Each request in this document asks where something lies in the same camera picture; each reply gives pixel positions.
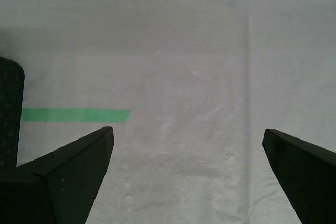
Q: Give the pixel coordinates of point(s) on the long green tape strip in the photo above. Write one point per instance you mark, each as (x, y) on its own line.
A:
(78, 115)

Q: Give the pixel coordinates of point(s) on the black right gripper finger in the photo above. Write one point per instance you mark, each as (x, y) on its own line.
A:
(65, 187)
(309, 182)

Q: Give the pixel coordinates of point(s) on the black perforated plastic basket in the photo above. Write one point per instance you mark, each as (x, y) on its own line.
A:
(10, 103)

